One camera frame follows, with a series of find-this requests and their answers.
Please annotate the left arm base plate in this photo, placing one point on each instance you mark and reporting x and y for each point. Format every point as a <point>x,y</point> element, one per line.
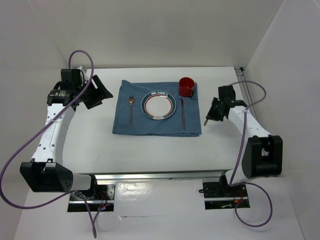
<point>100,198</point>

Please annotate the aluminium front table rail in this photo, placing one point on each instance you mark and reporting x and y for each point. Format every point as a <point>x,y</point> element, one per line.
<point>161,175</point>

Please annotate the copper fork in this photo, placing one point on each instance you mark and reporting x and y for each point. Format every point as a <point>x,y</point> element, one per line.
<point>131,101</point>

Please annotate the copper knife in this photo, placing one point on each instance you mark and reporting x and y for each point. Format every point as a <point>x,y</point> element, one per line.
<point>183,114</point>

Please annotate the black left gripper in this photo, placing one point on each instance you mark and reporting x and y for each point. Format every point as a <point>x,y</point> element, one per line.
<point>99,93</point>

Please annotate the white plate green red rim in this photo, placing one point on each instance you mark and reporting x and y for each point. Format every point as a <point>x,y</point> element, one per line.
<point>158,105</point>

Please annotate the red mug black handle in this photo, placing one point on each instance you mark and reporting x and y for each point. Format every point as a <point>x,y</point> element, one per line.
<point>186,87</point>

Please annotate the aluminium right side rail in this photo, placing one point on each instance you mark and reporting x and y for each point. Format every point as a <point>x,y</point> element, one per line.
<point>239,71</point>

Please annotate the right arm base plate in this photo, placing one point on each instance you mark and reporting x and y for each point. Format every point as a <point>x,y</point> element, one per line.
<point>218,198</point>

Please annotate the blue cloth napkin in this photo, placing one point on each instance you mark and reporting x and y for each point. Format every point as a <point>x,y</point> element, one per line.
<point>144,126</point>

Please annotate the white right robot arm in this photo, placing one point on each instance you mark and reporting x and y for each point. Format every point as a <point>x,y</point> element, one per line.
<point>260,153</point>

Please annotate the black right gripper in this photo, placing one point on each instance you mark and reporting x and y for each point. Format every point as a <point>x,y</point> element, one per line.
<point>211,115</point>

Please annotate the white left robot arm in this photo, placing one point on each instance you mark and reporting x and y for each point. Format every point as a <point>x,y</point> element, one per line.
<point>45,171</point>

